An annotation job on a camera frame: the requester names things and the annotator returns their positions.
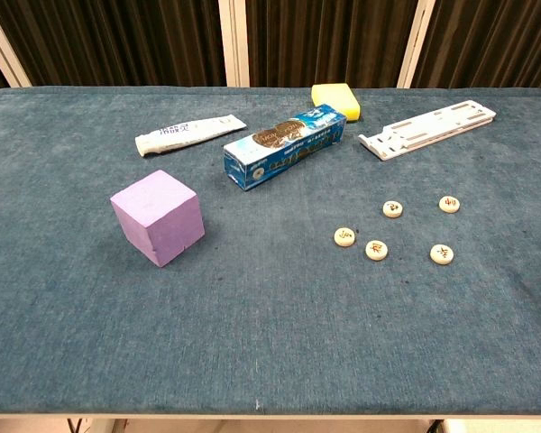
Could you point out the purple foam cube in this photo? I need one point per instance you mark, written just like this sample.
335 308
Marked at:
158 216

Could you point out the white frame post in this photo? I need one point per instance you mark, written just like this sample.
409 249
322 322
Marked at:
417 45
2 49
234 45

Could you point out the yellow sponge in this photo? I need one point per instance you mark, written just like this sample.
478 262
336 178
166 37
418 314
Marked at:
336 100

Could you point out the white plastic folding stand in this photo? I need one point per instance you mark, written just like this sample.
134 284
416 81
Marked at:
433 126

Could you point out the blue cookie box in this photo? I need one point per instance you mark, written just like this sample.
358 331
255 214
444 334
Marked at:
279 149

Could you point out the white toothpaste tube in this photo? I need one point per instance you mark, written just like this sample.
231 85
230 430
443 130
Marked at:
185 134

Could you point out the blue table cloth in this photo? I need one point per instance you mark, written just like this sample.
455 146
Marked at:
270 315

